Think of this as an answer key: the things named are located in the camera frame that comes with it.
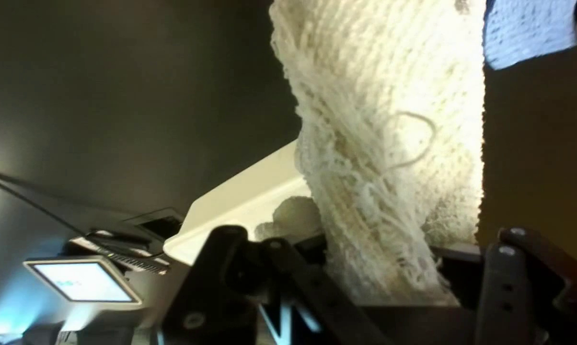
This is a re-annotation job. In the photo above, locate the blue cloth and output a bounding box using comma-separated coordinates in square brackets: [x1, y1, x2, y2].
[483, 0, 577, 73]

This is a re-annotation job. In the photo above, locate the white plastic bin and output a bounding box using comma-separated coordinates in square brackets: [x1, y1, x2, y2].
[161, 140, 324, 266]

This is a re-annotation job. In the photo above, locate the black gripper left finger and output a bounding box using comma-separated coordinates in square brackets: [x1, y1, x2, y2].
[153, 224, 393, 345]

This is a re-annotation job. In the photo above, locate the white tablet with lit screen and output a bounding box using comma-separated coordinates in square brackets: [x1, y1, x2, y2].
[21, 255, 143, 306]

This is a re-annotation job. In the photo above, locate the white knitted towel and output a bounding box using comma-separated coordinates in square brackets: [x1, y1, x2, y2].
[266, 0, 487, 308]

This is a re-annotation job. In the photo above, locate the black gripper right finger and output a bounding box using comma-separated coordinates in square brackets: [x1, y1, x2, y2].
[473, 224, 577, 345]

